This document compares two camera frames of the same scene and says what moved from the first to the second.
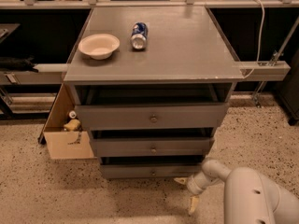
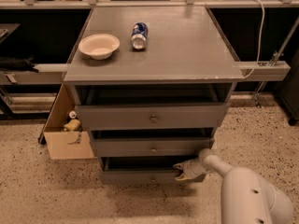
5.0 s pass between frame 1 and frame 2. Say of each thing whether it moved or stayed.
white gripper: moved
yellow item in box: stayed
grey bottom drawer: moved
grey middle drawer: stayed
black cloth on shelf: stayed
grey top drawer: stayed
